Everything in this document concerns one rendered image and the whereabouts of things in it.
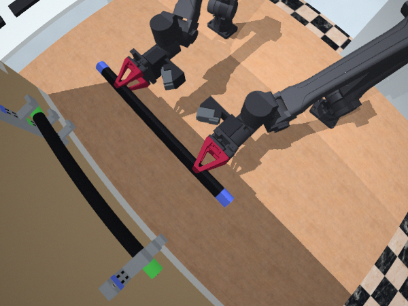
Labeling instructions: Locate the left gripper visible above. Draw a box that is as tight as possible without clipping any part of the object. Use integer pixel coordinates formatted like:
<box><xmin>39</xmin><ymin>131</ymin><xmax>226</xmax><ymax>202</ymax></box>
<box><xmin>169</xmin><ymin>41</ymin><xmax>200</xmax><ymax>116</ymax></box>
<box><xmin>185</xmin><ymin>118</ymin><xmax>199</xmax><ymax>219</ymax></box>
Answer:
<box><xmin>192</xmin><ymin>123</ymin><xmax>250</xmax><ymax>173</ymax></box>

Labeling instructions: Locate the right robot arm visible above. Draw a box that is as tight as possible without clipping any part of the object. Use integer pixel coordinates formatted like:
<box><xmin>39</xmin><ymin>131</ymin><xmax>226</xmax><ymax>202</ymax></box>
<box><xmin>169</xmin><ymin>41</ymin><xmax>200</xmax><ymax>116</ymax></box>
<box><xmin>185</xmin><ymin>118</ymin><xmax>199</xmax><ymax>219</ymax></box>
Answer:
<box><xmin>144</xmin><ymin>0</ymin><xmax>238</xmax><ymax>90</ymax></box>

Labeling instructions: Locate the black bar with green ends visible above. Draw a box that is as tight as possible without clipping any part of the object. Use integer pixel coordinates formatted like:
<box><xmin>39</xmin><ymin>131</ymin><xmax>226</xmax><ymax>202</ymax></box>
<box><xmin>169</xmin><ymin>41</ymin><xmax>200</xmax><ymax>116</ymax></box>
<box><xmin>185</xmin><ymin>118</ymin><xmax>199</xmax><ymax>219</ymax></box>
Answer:
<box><xmin>30</xmin><ymin>106</ymin><xmax>163</xmax><ymax>279</ymax></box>

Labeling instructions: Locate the black bar with blue ends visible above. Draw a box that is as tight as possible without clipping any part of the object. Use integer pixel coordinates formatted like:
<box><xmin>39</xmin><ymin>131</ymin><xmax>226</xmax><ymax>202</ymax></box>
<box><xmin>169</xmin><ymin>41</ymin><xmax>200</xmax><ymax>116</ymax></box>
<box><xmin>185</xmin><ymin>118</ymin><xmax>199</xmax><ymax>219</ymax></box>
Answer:
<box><xmin>96</xmin><ymin>61</ymin><xmax>234</xmax><ymax>207</ymax></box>

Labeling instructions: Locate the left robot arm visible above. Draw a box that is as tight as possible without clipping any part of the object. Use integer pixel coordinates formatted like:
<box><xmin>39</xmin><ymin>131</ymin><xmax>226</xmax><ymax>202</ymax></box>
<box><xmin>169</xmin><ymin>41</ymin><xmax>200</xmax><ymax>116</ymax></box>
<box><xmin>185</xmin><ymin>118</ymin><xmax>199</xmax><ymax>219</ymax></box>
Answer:
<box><xmin>196</xmin><ymin>1</ymin><xmax>408</xmax><ymax>137</ymax></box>

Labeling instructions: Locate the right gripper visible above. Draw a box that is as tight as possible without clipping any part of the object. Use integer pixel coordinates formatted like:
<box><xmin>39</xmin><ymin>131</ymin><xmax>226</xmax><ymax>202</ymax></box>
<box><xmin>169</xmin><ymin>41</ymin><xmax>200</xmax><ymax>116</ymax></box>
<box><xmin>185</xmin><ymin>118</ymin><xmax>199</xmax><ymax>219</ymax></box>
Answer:
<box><xmin>114</xmin><ymin>46</ymin><xmax>163</xmax><ymax>90</ymax></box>

